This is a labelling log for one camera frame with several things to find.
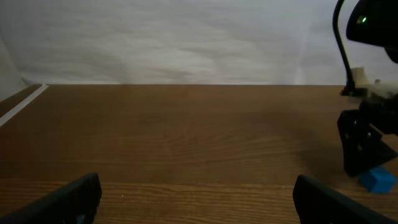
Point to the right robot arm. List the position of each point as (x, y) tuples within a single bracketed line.
[(377, 21)]

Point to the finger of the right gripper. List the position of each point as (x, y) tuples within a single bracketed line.
[(360, 146)]

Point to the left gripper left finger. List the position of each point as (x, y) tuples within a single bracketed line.
[(66, 200)]

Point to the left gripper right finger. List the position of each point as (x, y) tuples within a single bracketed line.
[(323, 202)]

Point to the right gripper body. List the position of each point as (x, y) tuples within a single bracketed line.
[(384, 113)]

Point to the blue cube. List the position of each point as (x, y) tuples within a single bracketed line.
[(377, 180)]

